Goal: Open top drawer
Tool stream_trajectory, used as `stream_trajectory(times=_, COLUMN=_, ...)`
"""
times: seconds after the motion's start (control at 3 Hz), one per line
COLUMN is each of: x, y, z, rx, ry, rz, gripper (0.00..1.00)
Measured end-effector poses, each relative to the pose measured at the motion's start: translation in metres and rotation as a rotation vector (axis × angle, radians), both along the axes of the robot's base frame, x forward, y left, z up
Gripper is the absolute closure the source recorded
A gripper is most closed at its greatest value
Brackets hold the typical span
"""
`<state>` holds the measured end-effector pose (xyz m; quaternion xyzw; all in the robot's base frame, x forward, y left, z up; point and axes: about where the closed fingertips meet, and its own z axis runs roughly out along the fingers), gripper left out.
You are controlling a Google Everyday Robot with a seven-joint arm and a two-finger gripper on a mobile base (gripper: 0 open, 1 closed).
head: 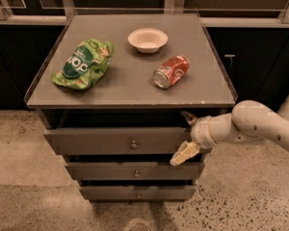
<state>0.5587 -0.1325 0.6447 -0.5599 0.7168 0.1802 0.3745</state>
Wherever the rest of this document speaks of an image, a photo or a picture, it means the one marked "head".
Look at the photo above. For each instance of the white paper bowl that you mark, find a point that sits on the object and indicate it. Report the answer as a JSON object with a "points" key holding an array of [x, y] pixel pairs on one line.
{"points": [[147, 40]]}

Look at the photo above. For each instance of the grey middle drawer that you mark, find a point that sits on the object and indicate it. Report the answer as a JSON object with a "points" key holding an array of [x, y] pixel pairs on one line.
{"points": [[134, 171]]}

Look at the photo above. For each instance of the green crumpled chip bag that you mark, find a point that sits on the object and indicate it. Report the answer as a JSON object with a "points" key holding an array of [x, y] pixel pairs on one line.
{"points": [[86, 66]]}

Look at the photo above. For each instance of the grey drawer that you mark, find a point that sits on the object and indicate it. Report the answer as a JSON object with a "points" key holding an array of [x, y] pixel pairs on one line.
{"points": [[134, 171], [137, 193], [117, 141]]}

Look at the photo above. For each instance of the grey drawer cabinet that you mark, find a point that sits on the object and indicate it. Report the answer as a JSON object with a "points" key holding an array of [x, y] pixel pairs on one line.
{"points": [[126, 96]]}

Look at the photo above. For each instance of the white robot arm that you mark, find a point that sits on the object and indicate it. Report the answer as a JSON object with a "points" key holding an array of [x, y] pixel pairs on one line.
{"points": [[249, 122]]}

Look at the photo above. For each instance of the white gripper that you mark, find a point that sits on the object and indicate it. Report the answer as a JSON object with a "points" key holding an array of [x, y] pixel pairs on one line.
{"points": [[200, 133]]}

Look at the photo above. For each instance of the dark background counter cabinets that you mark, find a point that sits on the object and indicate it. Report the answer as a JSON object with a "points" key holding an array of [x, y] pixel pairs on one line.
{"points": [[251, 36]]}

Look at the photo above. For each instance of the red soda can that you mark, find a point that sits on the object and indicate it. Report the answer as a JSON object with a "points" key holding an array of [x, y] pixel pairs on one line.
{"points": [[171, 71]]}

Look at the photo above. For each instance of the grey top drawer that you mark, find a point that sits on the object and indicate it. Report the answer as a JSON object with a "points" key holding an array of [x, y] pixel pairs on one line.
{"points": [[117, 141]]}

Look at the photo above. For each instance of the grey bottom drawer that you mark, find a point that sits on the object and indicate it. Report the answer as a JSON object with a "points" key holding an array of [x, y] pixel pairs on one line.
{"points": [[137, 193]]}

